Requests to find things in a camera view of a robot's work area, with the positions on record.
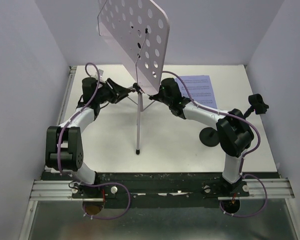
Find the white sheet music page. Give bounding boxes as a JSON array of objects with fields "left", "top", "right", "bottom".
[{"left": 180, "top": 75, "right": 217, "bottom": 109}]

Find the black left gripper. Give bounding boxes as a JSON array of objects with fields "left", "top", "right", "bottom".
[{"left": 95, "top": 77, "right": 131, "bottom": 104}]

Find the black clip microphone stand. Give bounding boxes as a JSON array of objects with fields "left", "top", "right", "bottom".
[{"left": 244, "top": 93, "right": 269, "bottom": 118}]

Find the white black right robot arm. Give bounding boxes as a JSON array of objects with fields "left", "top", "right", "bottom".
[{"left": 149, "top": 78, "right": 254, "bottom": 196}]

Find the aluminium front rail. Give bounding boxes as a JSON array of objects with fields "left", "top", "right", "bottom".
[{"left": 29, "top": 177, "right": 295, "bottom": 202}]

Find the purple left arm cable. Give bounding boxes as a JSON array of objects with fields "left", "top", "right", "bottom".
[{"left": 56, "top": 62, "right": 132, "bottom": 221}]

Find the lilac tripod music stand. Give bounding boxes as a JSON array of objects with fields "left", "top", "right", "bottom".
[{"left": 97, "top": 0, "right": 170, "bottom": 154}]

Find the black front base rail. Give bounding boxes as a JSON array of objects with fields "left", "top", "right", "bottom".
[{"left": 41, "top": 171, "right": 250, "bottom": 210}]

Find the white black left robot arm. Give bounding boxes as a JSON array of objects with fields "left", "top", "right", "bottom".
[{"left": 45, "top": 77, "right": 132, "bottom": 198}]

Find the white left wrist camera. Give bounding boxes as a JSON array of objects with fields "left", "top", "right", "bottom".
[{"left": 94, "top": 69, "right": 104, "bottom": 80}]

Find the aluminium rail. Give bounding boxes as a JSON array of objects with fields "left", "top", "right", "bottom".
[
  {"left": 29, "top": 177, "right": 295, "bottom": 202},
  {"left": 56, "top": 65, "right": 78, "bottom": 125}
]

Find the aluminium left side rail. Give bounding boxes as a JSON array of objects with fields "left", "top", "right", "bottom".
[{"left": 56, "top": 65, "right": 78, "bottom": 125}]

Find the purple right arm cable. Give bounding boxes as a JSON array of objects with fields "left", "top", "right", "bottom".
[{"left": 162, "top": 70, "right": 268, "bottom": 218}]

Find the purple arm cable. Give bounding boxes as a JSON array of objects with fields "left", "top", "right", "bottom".
[
  {"left": 162, "top": 70, "right": 268, "bottom": 218},
  {"left": 56, "top": 62, "right": 132, "bottom": 221}
]

